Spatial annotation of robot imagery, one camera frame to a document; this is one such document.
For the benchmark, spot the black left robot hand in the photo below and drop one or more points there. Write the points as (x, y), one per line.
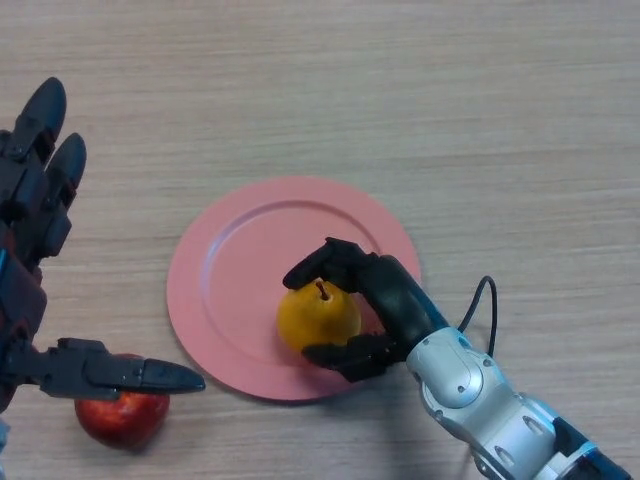
(20, 285)

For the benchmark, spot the red apple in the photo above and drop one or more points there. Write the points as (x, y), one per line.
(120, 420)

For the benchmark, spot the yellow pear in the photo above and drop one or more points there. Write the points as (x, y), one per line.
(317, 317)

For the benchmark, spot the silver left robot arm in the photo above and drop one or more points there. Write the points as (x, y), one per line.
(3, 435)

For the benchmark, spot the pink round plate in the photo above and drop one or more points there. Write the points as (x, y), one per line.
(240, 290)

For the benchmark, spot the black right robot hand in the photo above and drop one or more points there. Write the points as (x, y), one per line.
(400, 300)

